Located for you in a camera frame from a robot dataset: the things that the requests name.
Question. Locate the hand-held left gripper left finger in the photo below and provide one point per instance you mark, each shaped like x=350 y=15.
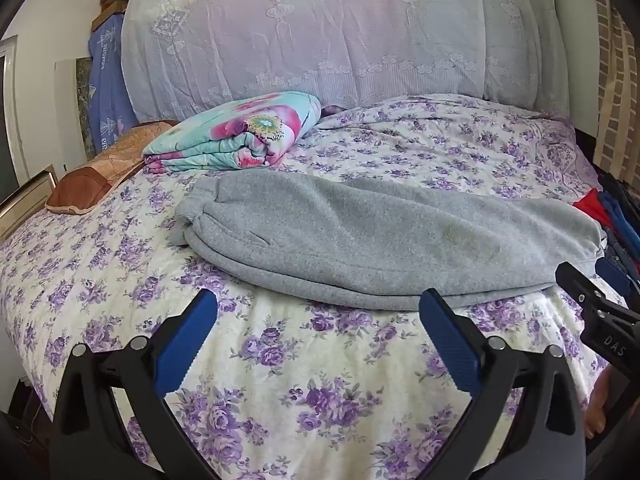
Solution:
x=187 y=340

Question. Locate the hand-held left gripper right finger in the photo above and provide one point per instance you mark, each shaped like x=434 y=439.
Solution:
x=450 y=340

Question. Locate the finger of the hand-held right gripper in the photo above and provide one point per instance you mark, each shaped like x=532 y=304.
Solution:
x=575 y=282
x=609 y=272

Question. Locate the grey pants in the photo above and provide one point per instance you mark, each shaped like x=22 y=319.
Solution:
x=380 y=240

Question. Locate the person's right hand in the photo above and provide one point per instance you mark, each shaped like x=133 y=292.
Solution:
x=597 y=405

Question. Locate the dark denim garment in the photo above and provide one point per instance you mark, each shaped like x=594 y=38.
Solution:
x=620 y=255

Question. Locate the blue garment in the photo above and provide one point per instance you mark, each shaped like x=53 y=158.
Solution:
x=617 y=215

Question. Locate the red garment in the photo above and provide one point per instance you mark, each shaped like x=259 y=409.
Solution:
x=590 y=207

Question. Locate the bed with purple floral sheet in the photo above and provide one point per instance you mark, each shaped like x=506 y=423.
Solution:
x=310 y=375

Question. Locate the brick pattern curtain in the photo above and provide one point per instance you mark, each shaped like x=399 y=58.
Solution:
x=617 y=100

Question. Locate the brown pillow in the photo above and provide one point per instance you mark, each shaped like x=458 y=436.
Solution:
x=95 y=175

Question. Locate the folded floral blanket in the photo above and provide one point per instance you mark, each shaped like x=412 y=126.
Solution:
x=240 y=132

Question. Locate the marble pattern panel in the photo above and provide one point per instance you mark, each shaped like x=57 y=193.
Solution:
x=85 y=110

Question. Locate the white panel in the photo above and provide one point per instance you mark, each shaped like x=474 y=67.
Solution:
x=65 y=115

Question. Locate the white framed door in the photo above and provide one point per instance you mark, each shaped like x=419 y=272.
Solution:
x=11 y=110

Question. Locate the lavender lace covered bedding pile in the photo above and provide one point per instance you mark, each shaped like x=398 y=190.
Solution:
x=325 y=35

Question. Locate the golden picture frame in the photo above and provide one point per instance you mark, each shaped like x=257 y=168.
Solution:
x=25 y=197

